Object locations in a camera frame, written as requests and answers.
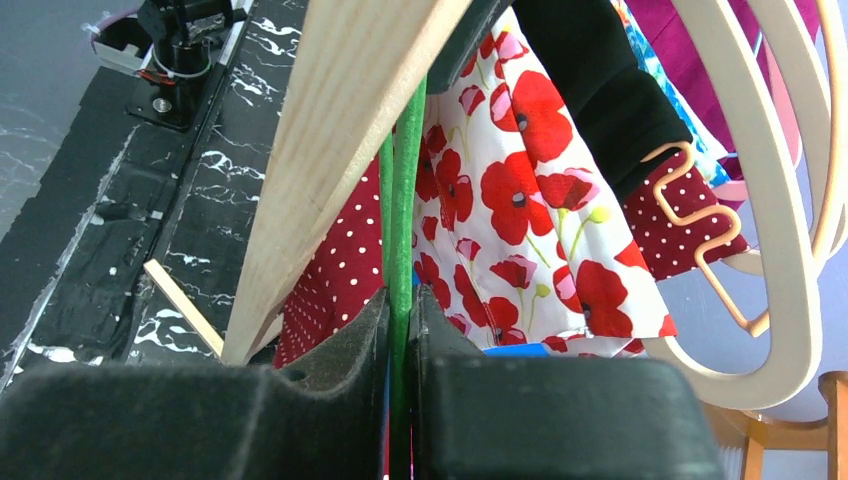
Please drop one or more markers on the blue plastic bin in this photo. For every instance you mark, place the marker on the blue plastic bin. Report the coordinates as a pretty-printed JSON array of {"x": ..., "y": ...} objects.
[{"x": 518, "y": 350}]

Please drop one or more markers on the magenta garment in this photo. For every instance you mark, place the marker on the magenta garment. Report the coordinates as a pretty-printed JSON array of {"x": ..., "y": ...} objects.
[{"x": 732, "y": 68}]

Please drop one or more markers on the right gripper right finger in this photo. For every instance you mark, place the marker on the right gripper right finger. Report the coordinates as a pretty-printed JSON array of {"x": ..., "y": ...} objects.
[{"x": 477, "y": 416}]

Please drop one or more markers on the green velvet hanger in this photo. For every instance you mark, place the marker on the green velvet hanger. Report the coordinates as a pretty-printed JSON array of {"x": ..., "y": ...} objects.
[{"x": 398, "y": 162}]

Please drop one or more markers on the wooden clothes rack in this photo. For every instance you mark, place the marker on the wooden clothes rack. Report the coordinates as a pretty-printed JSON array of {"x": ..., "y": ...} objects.
[{"x": 310, "y": 174}]

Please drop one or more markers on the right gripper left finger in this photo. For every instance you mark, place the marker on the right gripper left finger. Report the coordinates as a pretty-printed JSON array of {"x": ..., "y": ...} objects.
[{"x": 321, "y": 417}]

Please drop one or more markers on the black garment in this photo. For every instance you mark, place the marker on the black garment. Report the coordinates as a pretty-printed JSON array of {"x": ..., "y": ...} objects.
[{"x": 619, "y": 110}]

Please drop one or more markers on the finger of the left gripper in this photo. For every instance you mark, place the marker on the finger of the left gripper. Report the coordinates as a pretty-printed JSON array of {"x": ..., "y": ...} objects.
[{"x": 462, "y": 44}]

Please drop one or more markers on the red polka dot skirt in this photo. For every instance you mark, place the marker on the red polka dot skirt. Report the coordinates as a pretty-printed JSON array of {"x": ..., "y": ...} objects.
[{"x": 341, "y": 277}]

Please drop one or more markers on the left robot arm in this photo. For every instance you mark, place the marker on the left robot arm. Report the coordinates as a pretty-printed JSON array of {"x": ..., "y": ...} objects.
[{"x": 169, "y": 60}]

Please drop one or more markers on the cream wooden hanger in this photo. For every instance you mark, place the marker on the cream wooden hanger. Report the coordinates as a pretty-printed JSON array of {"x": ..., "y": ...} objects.
[{"x": 793, "y": 247}]

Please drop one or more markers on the white red poppy garment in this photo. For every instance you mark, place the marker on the white red poppy garment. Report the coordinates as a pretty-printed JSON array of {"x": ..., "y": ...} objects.
[{"x": 520, "y": 238}]

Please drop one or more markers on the orange wooden shoe rack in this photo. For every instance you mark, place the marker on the orange wooden shoe rack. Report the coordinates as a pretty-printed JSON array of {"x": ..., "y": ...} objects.
[{"x": 751, "y": 434}]

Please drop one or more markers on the blue floral garment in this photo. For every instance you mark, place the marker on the blue floral garment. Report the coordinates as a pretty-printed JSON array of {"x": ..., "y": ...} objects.
[{"x": 708, "y": 150}]

